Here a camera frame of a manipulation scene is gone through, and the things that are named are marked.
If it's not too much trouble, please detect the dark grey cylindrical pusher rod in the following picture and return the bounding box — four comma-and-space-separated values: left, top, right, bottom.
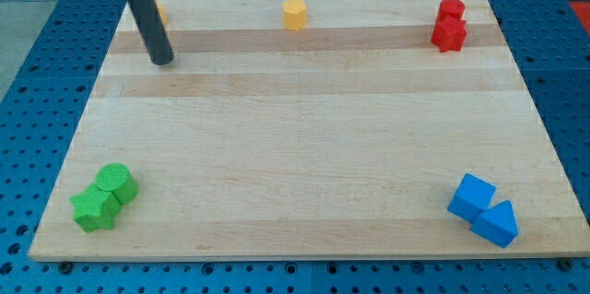
127, 0, 174, 65

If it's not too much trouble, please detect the yellow block behind rod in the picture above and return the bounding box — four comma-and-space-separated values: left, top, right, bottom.
156, 1, 169, 27

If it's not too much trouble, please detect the yellow hexagon block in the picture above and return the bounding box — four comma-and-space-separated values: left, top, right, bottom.
281, 0, 307, 30

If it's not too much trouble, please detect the green cylinder block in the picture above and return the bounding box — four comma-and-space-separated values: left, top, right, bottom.
95, 163, 139, 206

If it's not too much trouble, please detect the green star block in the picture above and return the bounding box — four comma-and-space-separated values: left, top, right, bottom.
70, 183, 123, 233

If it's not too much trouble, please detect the light wooden board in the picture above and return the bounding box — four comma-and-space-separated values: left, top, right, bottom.
29, 0, 589, 262

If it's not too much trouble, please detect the red cylinder block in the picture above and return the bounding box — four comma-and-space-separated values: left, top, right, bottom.
436, 0, 466, 22

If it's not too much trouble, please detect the red star block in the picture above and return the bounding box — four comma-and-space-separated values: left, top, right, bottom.
431, 16, 467, 53

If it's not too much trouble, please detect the blue cube block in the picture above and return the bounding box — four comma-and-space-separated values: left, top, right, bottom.
447, 173, 496, 223

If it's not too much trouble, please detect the blue triangle block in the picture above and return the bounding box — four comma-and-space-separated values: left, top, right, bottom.
471, 200, 519, 248

